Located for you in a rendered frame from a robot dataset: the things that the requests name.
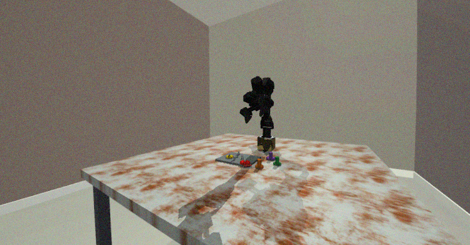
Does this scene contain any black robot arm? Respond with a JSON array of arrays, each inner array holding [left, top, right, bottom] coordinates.
[[243, 76, 274, 138]]

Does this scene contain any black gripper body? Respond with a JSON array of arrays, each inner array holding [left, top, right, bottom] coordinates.
[[240, 95, 274, 116]]

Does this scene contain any purple gear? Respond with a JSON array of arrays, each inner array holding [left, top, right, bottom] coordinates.
[[266, 152, 275, 161]]

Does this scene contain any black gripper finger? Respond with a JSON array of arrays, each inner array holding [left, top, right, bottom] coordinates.
[[259, 100, 271, 117], [241, 110, 252, 123]]

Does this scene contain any orange gear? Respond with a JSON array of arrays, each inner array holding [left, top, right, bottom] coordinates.
[[255, 159, 264, 169]]

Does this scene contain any green gear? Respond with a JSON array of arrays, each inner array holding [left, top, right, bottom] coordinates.
[[273, 157, 281, 166]]

